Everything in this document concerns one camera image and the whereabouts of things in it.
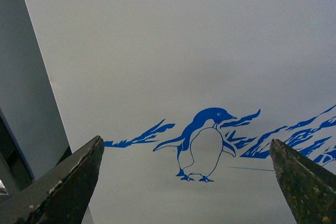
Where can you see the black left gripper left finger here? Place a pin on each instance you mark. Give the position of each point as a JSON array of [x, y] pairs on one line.
[[62, 195]]

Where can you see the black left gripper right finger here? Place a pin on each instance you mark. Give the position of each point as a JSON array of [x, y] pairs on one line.
[[309, 189]]

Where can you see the white blue chest freezer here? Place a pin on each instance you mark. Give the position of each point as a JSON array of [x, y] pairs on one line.
[[227, 76]]

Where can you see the grey cabinet side panel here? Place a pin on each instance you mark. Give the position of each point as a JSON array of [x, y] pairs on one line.
[[33, 139]]

